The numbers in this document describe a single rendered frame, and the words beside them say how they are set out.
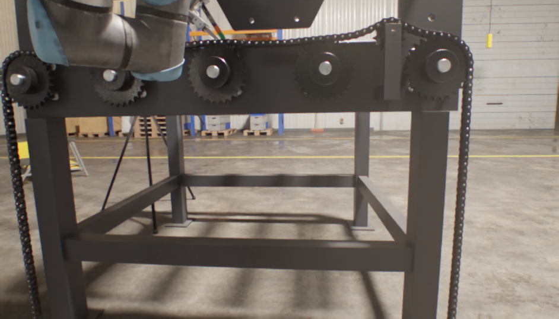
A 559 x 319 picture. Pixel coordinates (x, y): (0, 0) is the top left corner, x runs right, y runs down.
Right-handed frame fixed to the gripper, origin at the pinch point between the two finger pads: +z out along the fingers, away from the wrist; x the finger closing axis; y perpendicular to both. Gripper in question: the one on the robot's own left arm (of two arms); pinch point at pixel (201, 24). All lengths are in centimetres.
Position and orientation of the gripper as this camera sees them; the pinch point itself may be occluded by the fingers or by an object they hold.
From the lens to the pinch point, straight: 102.4
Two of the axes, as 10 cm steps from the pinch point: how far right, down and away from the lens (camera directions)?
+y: -6.8, 7.2, 1.5
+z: 6.8, 6.9, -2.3
